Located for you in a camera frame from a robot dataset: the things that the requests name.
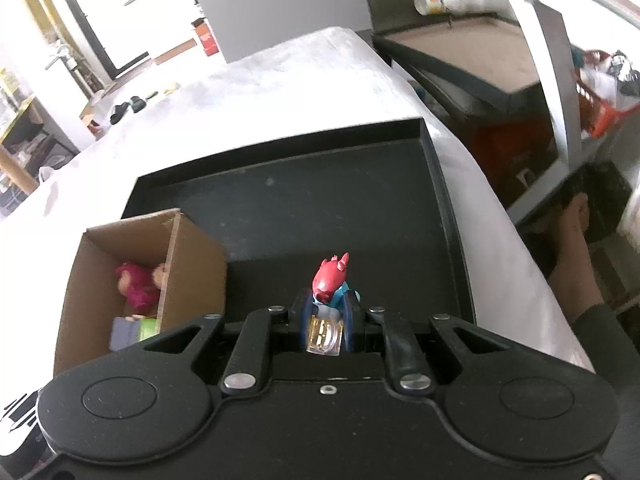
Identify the black tray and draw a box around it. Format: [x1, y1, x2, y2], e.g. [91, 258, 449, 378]
[121, 116, 477, 357]

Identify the wooden shelf unit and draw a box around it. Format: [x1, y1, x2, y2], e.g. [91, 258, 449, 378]
[0, 67, 81, 216]

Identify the pink hooded toy figurine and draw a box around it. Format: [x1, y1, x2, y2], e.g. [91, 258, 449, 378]
[114, 260, 170, 312]

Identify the orange carton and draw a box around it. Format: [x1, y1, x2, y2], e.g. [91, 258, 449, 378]
[191, 18, 222, 58]

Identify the pair of black slippers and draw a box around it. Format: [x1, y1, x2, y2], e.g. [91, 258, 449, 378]
[109, 95, 148, 126]

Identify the red plastic basket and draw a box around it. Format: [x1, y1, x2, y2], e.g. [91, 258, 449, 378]
[575, 49, 640, 140]

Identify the white table cloth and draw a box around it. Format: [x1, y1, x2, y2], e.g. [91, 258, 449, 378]
[0, 26, 596, 376]

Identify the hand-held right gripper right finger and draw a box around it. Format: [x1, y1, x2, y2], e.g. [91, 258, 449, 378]
[342, 294, 493, 393]

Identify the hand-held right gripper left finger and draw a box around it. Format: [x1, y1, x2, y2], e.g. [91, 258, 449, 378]
[142, 289, 315, 393]

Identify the brown cardboard box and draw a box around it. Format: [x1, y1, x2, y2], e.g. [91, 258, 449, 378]
[54, 208, 229, 377]

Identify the red and blue toy figurine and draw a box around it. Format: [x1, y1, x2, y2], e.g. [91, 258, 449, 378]
[303, 252, 363, 357]

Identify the red box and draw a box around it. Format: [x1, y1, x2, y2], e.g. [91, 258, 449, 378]
[469, 119, 557, 187]

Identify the white shelf frame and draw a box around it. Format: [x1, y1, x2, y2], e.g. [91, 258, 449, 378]
[500, 0, 640, 226]

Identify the person's bare foot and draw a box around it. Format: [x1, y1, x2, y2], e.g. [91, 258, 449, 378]
[549, 194, 607, 322]

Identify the stack of paper cups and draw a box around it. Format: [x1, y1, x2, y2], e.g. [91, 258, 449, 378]
[413, 0, 502, 17]

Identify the blue rabbit block toy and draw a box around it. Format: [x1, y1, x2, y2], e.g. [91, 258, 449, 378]
[109, 315, 162, 354]

